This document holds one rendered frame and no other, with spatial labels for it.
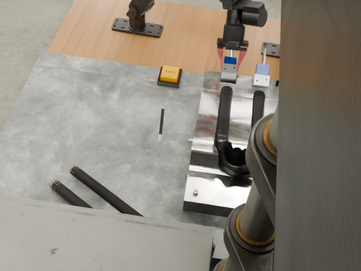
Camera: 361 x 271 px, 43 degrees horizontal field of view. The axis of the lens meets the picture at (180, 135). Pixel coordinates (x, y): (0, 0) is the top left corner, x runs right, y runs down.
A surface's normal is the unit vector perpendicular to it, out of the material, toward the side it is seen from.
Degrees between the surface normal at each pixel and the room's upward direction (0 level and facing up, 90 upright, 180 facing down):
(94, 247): 0
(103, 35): 0
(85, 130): 0
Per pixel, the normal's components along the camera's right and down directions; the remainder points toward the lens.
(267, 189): -0.96, 0.19
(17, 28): 0.04, -0.61
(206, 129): 0.11, -0.89
